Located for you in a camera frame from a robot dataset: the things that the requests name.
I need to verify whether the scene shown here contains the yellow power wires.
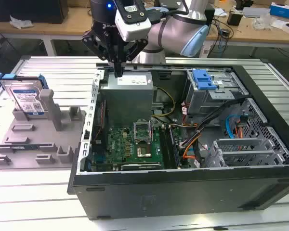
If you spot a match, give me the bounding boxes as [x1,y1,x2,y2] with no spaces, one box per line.
[151,87,176,119]

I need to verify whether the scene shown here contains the hard disk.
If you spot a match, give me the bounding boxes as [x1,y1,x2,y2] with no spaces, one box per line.
[0,72,50,120]

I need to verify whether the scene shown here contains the grey parts rack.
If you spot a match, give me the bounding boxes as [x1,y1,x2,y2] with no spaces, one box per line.
[0,89,87,170]

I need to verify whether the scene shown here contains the wooden desk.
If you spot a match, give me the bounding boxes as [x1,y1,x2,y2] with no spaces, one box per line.
[0,4,289,49]

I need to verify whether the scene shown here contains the dark installed RAM stick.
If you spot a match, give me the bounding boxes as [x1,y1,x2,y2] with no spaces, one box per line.
[169,126,181,168]

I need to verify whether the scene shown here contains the orange coloured wire bundle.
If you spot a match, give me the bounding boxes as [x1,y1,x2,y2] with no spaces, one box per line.
[180,123,203,160]

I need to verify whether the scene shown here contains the CPU socket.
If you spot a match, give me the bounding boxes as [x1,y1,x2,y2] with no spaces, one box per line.
[136,143,152,159]

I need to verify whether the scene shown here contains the blue data wire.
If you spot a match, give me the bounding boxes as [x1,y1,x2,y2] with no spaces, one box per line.
[225,115,243,139]

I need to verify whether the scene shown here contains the thick black camera cable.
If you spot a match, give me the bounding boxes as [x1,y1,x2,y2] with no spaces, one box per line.
[144,0,190,25]

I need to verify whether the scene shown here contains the black RAM slot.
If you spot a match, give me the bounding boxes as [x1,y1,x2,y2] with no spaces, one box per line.
[158,126,171,169]

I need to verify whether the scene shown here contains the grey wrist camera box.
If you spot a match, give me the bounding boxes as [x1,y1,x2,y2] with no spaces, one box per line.
[114,0,152,42]

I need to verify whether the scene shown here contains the black cable bundle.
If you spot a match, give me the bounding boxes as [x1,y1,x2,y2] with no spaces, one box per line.
[194,97,247,167]

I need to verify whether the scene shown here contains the blue plastic latch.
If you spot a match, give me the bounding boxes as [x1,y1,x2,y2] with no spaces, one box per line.
[192,69,219,91]

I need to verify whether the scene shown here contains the flat grey device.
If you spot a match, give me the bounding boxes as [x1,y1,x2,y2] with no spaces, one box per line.
[242,6,272,18]

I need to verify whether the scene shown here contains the grey metal disk bay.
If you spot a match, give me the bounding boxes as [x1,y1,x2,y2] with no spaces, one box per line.
[204,138,289,168]

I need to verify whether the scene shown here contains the black open PC case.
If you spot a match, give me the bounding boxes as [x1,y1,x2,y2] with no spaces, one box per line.
[66,59,289,221]

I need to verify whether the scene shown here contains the clear plastic wrap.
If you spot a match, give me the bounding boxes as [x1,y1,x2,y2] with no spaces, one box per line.
[252,14,272,31]

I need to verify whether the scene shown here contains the grey optical drive cage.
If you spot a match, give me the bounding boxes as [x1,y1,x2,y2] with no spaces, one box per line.
[185,68,249,116]

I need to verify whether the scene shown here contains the black graphics card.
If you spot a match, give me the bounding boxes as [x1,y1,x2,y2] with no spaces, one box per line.
[120,163,163,172]

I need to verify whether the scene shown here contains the green motherboard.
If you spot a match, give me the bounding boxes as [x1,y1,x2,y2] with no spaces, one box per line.
[91,120,191,169]

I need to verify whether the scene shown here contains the orange data wire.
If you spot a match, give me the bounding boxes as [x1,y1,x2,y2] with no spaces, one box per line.
[235,122,244,139]

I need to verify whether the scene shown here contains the large black box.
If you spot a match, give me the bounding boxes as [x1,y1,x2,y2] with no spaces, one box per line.
[0,0,69,25]

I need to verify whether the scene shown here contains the crumpled clear plastic bag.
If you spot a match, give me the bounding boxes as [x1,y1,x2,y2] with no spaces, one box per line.
[9,14,34,30]

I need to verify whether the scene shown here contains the grey power supply unit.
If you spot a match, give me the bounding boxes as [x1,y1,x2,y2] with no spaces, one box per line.
[100,71,156,121]

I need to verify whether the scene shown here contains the blue cardboard box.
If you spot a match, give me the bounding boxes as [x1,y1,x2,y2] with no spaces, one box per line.
[269,1,289,20]

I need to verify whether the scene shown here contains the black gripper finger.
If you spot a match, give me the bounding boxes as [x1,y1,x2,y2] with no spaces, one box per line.
[81,30,120,78]
[119,38,149,78]

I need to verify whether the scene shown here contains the RAM stick with blue label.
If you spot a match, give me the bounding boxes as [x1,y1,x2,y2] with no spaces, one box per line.
[12,144,40,151]

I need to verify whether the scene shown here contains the metal socket cover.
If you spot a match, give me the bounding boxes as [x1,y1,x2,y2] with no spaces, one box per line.
[133,119,152,144]

